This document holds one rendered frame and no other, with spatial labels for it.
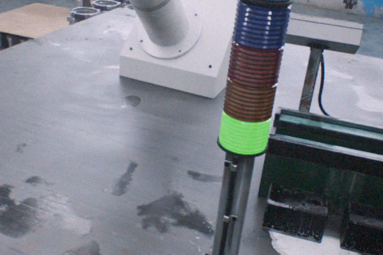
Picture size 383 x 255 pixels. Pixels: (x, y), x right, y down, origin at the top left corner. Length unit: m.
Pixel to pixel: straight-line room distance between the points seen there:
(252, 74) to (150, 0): 0.65
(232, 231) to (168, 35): 0.72
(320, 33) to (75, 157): 0.58
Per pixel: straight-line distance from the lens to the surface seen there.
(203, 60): 1.29
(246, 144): 0.57
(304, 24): 1.07
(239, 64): 0.53
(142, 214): 0.84
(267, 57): 0.52
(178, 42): 1.31
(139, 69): 1.35
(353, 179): 0.88
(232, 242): 0.67
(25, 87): 1.31
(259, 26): 0.51
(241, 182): 0.62
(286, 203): 0.81
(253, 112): 0.55
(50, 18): 3.61
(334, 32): 1.07
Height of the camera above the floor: 1.32
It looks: 25 degrees down
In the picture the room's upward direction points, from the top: 6 degrees clockwise
